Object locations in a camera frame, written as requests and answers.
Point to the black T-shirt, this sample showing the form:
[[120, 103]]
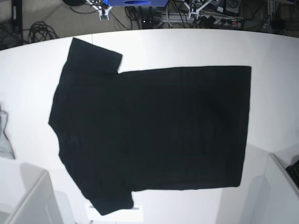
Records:
[[167, 129]]

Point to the white slotted table plate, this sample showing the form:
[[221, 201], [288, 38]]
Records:
[[134, 214]]

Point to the blue box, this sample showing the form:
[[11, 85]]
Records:
[[153, 3]]

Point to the white power strip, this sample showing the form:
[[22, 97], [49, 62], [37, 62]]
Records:
[[205, 19]]

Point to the white left partition panel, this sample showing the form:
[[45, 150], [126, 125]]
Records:
[[27, 196]]

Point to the white partition panel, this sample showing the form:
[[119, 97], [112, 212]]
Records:
[[27, 196], [272, 198]]

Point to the grey cloth at table edge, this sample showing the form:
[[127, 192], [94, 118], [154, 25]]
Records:
[[6, 150]]

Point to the white right partition panel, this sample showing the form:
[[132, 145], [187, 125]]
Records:
[[272, 198]]

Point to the black keyboard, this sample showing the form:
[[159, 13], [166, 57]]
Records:
[[293, 171]]

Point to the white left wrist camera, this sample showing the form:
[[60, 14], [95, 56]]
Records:
[[194, 13]]

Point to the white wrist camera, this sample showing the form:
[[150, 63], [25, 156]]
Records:
[[194, 13], [104, 13]]

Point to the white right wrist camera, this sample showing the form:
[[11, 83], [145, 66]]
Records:
[[104, 13]]

